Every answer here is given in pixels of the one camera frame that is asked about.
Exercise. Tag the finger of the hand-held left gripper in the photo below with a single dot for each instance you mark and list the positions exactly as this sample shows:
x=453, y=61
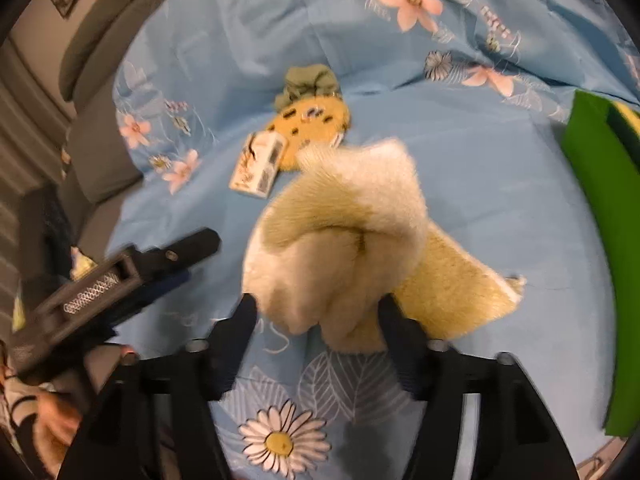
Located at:
x=167, y=282
x=180, y=252

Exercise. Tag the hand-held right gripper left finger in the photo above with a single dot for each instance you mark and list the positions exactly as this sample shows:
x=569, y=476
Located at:
x=241, y=320

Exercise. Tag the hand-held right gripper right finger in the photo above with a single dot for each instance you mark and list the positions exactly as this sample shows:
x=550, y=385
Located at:
x=400, y=345

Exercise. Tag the white yellow towel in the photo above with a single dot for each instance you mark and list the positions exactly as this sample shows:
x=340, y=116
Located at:
x=340, y=240

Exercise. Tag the green box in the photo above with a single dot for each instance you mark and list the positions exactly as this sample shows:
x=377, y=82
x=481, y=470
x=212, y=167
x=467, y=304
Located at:
x=595, y=200

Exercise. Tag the yellow and green sponge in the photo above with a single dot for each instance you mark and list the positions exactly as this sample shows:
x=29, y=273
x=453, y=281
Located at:
x=629, y=120

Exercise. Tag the person's left hand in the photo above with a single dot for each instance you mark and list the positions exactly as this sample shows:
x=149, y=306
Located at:
x=55, y=421

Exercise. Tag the small white yellow object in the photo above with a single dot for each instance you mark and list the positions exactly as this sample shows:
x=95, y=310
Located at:
x=82, y=262

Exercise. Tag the dark fabric object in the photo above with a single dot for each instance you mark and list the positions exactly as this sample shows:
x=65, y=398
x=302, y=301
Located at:
x=45, y=230

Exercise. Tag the small white orange carton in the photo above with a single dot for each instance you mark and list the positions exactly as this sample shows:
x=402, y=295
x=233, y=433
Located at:
x=257, y=165

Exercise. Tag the grey sofa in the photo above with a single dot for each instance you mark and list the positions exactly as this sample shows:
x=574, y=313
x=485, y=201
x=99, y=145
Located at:
x=100, y=152

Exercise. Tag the yellow pineapple plush toy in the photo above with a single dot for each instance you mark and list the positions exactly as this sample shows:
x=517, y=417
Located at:
x=310, y=120

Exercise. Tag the blue floral bedsheet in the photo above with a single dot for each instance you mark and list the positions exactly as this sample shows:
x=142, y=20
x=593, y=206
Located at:
x=475, y=160

